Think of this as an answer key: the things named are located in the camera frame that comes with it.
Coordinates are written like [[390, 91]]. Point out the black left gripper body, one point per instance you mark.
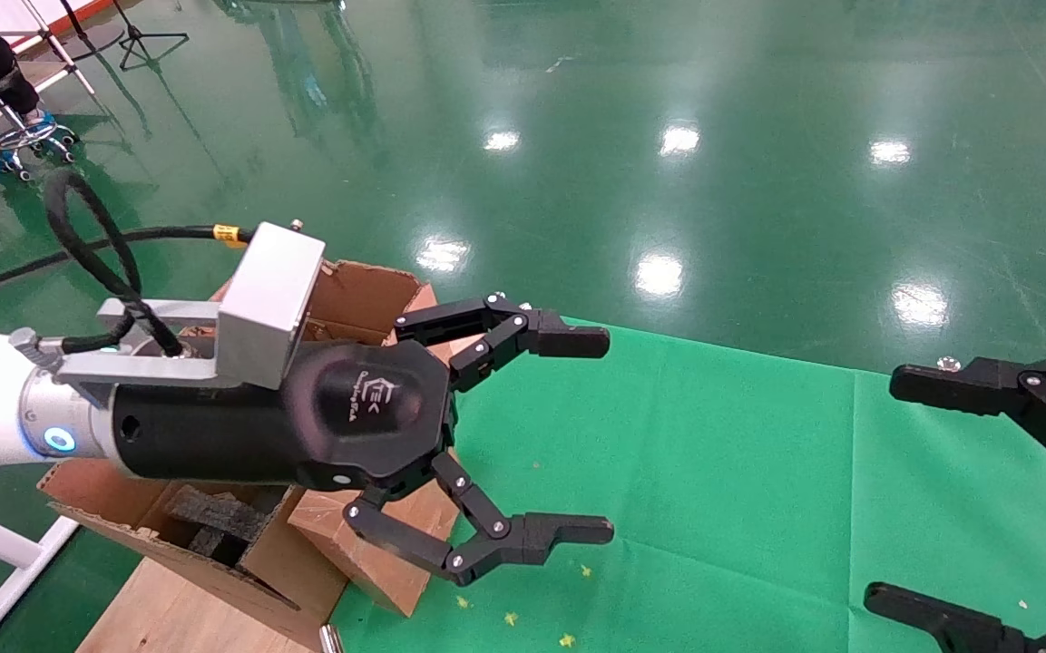
[[232, 435]]

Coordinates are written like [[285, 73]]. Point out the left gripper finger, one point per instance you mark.
[[568, 341], [568, 531]]

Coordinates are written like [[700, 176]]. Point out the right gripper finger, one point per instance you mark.
[[994, 390], [940, 618]]

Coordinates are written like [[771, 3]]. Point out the small brown cardboard box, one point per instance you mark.
[[377, 544]]

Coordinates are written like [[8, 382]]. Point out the large open cardboard carton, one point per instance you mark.
[[359, 299]]

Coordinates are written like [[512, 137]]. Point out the silver metal clamp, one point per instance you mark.
[[332, 640], [947, 363]]

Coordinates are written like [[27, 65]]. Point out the black foam block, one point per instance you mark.
[[214, 512]]

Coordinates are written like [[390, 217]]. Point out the green table cloth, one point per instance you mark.
[[713, 499]]

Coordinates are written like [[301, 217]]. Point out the white desk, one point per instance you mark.
[[69, 63]]

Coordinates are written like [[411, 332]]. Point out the black tripod stand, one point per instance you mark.
[[134, 34]]

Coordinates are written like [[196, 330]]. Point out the black stand with round base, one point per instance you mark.
[[96, 41]]

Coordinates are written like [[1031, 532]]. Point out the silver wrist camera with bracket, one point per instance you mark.
[[268, 290]]

